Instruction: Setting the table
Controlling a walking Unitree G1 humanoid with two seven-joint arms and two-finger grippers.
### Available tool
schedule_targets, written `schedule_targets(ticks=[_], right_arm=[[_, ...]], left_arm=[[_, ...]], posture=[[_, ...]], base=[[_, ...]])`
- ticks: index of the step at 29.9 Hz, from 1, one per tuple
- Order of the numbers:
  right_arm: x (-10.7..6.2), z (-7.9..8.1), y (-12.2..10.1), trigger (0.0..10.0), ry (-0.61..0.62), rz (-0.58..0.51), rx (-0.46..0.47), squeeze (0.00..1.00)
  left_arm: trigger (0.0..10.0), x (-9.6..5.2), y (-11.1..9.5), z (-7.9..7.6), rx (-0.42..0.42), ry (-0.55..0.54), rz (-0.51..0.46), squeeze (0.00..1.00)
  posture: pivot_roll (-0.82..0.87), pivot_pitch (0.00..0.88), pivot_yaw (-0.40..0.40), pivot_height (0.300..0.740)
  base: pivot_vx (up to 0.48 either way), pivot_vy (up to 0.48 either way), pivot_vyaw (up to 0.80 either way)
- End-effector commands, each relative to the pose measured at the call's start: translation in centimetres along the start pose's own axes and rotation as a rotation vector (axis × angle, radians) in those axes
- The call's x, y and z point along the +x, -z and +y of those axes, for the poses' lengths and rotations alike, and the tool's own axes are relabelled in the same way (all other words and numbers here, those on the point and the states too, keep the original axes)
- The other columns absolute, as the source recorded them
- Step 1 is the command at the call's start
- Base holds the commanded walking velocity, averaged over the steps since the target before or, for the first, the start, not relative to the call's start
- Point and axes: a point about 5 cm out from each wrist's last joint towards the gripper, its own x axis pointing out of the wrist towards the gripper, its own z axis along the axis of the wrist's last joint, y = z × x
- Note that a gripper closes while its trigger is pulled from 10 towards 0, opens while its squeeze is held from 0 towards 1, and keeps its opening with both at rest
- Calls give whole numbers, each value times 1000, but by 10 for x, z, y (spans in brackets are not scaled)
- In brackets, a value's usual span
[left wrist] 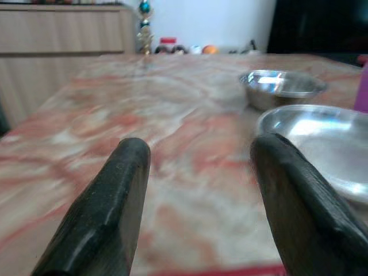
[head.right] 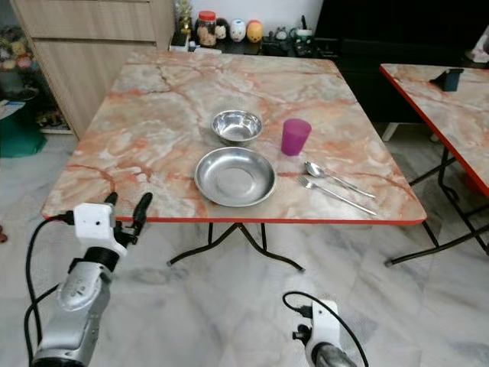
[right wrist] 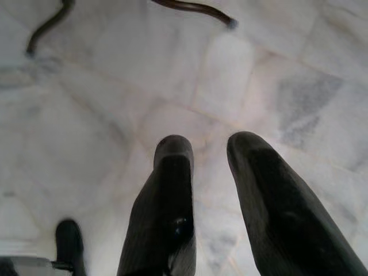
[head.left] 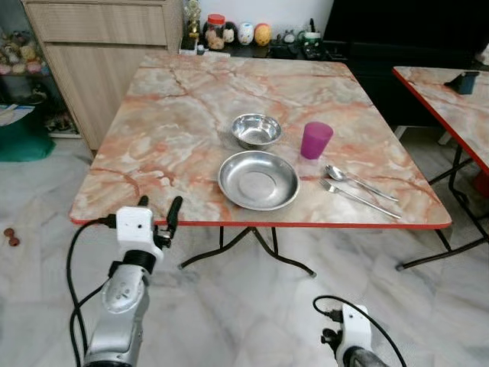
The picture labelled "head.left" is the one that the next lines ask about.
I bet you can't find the steel fork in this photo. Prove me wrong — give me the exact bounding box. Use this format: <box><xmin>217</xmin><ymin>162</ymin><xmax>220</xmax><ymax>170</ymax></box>
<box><xmin>319</xmin><ymin>179</ymin><xmax>401</xmax><ymax>220</ymax></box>

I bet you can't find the gold ornament tree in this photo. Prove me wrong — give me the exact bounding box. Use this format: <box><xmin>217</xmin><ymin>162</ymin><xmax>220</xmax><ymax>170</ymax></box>
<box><xmin>183</xmin><ymin>0</ymin><xmax>202</xmax><ymax>50</ymax></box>

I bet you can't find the small brown floor object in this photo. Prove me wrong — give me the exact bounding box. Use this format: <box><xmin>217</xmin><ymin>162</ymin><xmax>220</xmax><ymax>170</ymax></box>
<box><xmin>2</xmin><ymin>227</ymin><xmax>21</xmax><ymax>247</ymax></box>

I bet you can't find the display shelf with toys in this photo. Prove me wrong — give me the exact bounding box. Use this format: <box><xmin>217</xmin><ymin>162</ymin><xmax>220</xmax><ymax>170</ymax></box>
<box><xmin>0</xmin><ymin>0</ymin><xmax>77</xmax><ymax>138</ymax></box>

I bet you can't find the glass jar with red lid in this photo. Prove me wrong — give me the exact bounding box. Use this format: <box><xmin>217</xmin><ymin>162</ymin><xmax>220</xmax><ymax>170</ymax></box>
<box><xmin>205</xmin><ymin>14</ymin><xmax>228</xmax><ymax>50</ymax></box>

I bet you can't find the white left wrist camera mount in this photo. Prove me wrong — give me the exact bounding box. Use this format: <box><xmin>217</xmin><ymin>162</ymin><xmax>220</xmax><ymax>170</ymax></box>
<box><xmin>116</xmin><ymin>206</ymin><xmax>164</xmax><ymax>265</ymax></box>

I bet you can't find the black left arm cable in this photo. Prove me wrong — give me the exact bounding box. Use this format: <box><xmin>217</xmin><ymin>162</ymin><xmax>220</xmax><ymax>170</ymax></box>
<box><xmin>66</xmin><ymin>216</ymin><xmax>118</xmax><ymax>367</ymax></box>

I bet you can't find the steel spoon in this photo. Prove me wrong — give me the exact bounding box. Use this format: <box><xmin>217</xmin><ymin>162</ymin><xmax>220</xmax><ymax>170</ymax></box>
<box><xmin>325</xmin><ymin>164</ymin><xmax>400</xmax><ymax>203</ymax></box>

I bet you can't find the marble pattern folding table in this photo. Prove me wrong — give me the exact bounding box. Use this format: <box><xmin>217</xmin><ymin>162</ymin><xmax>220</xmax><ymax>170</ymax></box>
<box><xmin>70</xmin><ymin>52</ymin><xmax>453</xmax><ymax>278</ymax></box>
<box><xmin>392</xmin><ymin>66</ymin><xmax>489</xmax><ymax>271</ymax></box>

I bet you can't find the black phone stand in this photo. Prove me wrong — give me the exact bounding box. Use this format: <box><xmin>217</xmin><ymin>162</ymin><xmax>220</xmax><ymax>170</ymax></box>
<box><xmin>455</xmin><ymin>71</ymin><xmax>481</xmax><ymax>96</ymax></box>

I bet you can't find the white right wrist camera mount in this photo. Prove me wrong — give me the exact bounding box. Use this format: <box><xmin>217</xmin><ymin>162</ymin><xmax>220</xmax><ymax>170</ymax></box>
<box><xmin>336</xmin><ymin>304</ymin><xmax>374</xmax><ymax>364</ymax></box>

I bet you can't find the wide steel plate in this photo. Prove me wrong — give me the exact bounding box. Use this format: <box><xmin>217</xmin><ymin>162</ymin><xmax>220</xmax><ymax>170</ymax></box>
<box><xmin>218</xmin><ymin>150</ymin><xmax>300</xmax><ymax>212</ymax></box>

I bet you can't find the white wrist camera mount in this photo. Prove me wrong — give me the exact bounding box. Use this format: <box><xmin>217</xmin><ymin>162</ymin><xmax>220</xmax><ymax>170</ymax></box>
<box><xmin>116</xmin><ymin>206</ymin><xmax>164</xmax><ymax>265</ymax></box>
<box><xmin>336</xmin><ymin>304</ymin><xmax>374</xmax><ymax>364</ymax></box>

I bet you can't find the green bin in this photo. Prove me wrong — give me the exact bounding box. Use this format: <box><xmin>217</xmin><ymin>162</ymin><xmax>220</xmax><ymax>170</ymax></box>
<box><xmin>0</xmin><ymin>103</ymin><xmax>56</xmax><ymax>163</ymax></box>

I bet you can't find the black egg figurine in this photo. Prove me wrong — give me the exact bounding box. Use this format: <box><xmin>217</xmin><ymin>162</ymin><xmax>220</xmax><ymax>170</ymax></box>
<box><xmin>223</xmin><ymin>21</ymin><xmax>238</xmax><ymax>45</ymax></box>

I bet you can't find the purple plastic cup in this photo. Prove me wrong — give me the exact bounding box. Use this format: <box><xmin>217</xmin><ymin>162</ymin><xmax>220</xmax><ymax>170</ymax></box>
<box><xmin>300</xmin><ymin>122</ymin><xmax>334</xmax><ymax>161</ymax></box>

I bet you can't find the yellow egg figurine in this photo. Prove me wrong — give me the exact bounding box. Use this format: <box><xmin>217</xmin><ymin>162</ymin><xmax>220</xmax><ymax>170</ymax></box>
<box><xmin>254</xmin><ymin>23</ymin><xmax>272</xmax><ymax>47</ymax></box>

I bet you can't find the small steel bowl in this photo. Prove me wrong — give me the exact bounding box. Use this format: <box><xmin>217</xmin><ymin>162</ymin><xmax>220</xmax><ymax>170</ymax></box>
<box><xmin>231</xmin><ymin>113</ymin><xmax>283</xmax><ymax>150</ymax></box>

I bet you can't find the black television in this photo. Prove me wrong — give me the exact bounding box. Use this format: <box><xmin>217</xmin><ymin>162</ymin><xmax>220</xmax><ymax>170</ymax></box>
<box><xmin>324</xmin><ymin>0</ymin><xmax>489</xmax><ymax>45</ymax></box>

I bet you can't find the light wooden cabinet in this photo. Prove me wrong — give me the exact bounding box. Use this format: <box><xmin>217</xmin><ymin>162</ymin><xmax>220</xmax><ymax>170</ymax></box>
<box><xmin>23</xmin><ymin>0</ymin><xmax>184</xmax><ymax>151</ymax></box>

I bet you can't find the green mug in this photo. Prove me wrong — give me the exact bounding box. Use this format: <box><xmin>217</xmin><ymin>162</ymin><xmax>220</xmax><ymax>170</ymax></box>
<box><xmin>302</xmin><ymin>29</ymin><xmax>323</xmax><ymax>58</ymax></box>

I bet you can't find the white egg figurine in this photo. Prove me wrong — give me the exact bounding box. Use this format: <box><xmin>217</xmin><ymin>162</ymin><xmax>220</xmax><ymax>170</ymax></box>
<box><xmin>238</xmin><ymin>22</ymin><xmax>254</xmax><ymax>45</ymax></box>

